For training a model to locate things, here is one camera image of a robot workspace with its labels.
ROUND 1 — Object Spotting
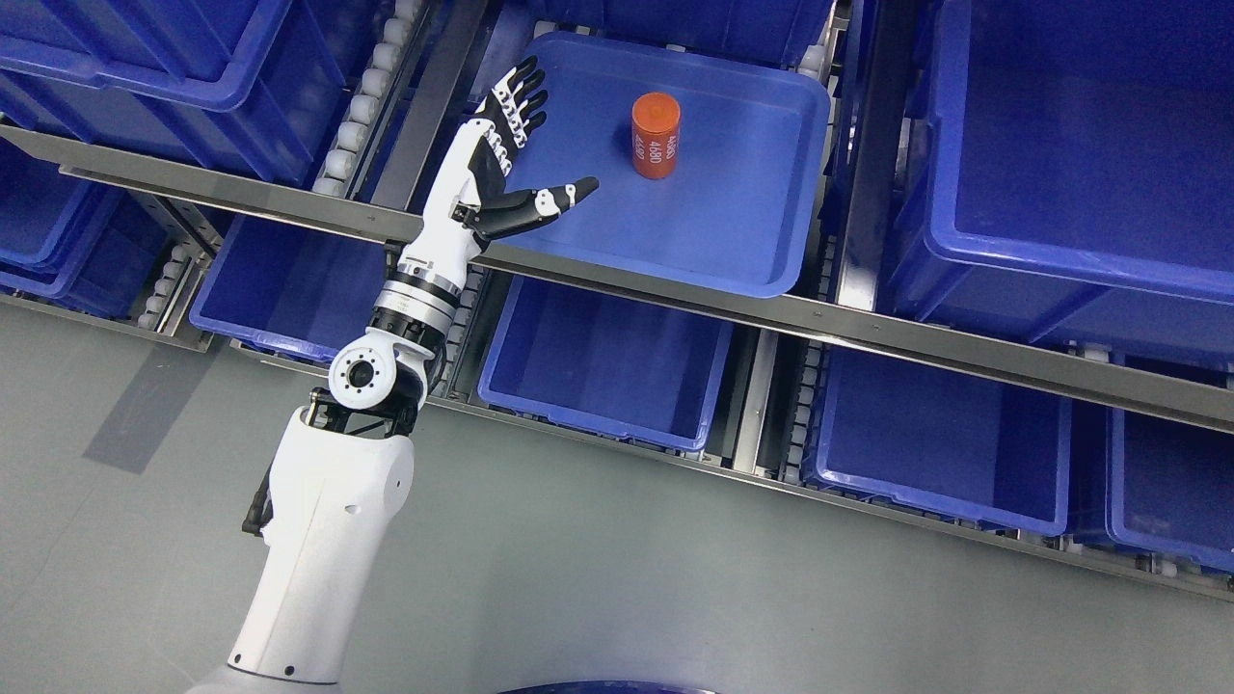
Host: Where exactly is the blue bin lower left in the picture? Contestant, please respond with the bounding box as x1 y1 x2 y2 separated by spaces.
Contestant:
190 215 387 363

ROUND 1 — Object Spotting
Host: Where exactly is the blue bin top middle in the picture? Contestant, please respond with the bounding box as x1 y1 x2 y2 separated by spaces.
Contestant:
527 1 834 67

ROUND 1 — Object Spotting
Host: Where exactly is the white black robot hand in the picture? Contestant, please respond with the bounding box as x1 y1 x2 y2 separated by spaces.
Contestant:
391 56 600 286

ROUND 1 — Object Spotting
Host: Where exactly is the blue bin far right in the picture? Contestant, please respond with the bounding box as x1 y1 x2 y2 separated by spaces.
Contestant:
1104 410 1233 573

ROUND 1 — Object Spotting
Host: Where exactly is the orange cylindrical capacitor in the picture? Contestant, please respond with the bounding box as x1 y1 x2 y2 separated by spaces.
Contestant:
631 93 682 180

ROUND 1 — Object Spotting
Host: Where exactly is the shallow blue tray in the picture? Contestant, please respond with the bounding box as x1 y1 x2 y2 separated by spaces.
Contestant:
508 31 830 298

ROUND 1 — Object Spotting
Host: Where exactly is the blue bin lower right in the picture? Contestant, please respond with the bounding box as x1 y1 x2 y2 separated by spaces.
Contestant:
798 348 1072 536

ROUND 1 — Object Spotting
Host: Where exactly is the blue bin lower middle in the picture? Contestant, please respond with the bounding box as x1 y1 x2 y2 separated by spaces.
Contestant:
478 277 735 452

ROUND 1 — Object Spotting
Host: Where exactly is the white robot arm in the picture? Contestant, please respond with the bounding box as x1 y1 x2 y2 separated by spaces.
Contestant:
195 328 443 693

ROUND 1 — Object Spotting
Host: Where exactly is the blue bin top left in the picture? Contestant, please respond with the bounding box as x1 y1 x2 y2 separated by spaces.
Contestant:
1 1 343 185

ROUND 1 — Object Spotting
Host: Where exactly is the metal roller shelf rack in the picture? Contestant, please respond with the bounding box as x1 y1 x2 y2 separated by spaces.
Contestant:
0 0 1234 604

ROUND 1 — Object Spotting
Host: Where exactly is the blue bin far left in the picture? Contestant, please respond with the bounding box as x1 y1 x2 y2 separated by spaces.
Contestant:
1 142 172 319

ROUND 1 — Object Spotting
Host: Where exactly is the blue bin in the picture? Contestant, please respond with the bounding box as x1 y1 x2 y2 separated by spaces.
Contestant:
190 215 387 363
527 1 834 67
1104 410 1233 573
876 1 1233 369
1 1 343 185
798 348 1072 536
1 142 172 319
478 277 735 452

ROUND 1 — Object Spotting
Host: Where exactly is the blue bin top right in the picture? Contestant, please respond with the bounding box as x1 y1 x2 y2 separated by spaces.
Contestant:
876 1 1233 369

